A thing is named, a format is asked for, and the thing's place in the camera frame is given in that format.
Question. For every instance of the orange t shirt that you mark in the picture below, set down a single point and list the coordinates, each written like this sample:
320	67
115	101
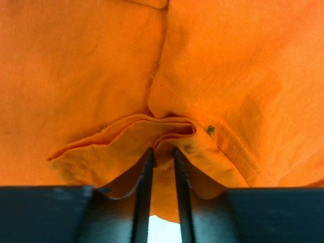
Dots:
88	86

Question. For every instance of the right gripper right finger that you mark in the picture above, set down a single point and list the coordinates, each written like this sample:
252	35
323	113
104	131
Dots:
212	212

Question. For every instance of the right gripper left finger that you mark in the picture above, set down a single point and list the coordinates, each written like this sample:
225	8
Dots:
116	212

